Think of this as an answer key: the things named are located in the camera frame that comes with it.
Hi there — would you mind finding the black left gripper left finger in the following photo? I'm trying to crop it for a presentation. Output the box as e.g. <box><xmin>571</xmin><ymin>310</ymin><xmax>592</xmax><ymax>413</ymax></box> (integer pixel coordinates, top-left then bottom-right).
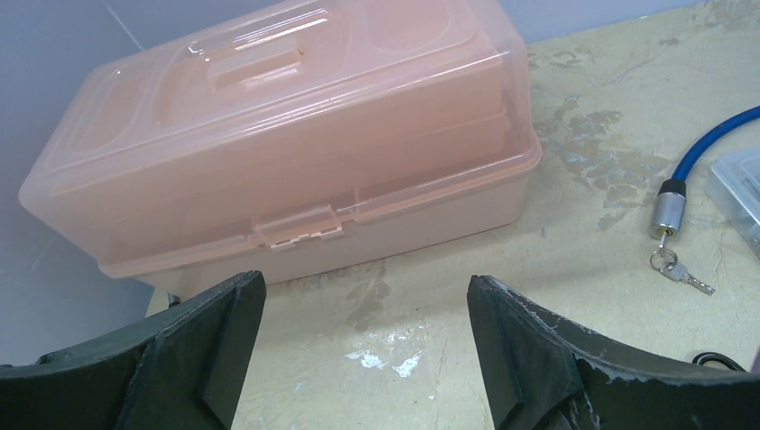
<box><xmin>1</xmin><ymin>271</ymin><xmax>266</xmax><ymax>429</ymax></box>

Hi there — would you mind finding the orange plastic toolbox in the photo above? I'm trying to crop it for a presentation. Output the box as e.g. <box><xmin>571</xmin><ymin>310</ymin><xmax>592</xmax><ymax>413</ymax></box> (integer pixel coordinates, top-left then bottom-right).
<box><xmin>19</xmin><ymin>1</ymin><xmax>541</xmax><ymax>297</ymax></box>

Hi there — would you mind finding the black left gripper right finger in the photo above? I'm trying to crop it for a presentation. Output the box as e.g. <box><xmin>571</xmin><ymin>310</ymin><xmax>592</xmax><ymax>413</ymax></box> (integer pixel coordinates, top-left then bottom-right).
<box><xmin>467</xmin><ymin>276</ymin><xmax>759</xmax><ymax>429</ymax></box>

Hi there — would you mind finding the clear plastic screw organizer box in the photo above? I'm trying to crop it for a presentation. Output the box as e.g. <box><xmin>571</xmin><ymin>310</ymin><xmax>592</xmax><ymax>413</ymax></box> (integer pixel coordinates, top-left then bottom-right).
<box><xmin>705</xmin><ymin>147</ymin><xmax>759</xmax><ymax>257</ymax></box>

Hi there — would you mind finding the blue cable lock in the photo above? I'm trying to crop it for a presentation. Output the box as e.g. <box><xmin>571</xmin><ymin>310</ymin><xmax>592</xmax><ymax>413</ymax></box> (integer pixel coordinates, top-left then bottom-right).
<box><xmin>649</xmin><ymin>106</ymin><xmax>759</xmax><ymax>247</ymax></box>

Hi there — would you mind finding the single key with ring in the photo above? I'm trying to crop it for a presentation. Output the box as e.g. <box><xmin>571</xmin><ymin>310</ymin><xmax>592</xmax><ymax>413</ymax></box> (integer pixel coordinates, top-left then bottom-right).
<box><xmin>649</xmin><ymin>233</ymin><xmax>715</xmax><ymax>296</ymax></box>

